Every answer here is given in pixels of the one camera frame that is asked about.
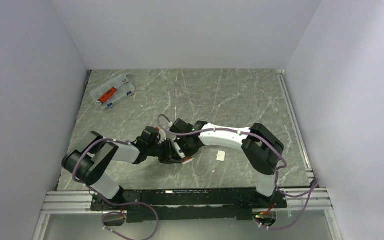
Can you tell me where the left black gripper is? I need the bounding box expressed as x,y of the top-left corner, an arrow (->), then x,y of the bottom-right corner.
147,138 -> 184,164

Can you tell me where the white remote control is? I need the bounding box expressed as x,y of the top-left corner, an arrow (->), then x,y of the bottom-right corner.
173,142 -> 194,165

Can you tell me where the white battery cover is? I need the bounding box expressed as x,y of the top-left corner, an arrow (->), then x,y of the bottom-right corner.
216,150 -> 226,162

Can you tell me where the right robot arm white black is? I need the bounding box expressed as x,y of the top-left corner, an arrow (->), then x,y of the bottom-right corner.
168,118 -> 285,208

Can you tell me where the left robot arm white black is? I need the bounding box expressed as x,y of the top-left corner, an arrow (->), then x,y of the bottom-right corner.
61,126 -> 182,210

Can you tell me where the clear plastic organizer box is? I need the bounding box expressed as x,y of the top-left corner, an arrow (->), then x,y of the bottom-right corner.
90,73 -> 136,110

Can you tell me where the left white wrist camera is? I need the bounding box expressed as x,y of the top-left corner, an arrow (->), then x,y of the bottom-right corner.
159,129 -> 167,143

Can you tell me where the black base frame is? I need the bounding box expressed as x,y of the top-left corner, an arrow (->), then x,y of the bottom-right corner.
90,187 -> 287,223

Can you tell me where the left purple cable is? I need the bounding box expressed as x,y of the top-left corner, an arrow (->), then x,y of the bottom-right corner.
72,138 -> 160,240

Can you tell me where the red handled tool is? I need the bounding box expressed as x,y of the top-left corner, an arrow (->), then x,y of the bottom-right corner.
98,87 -> 117,104

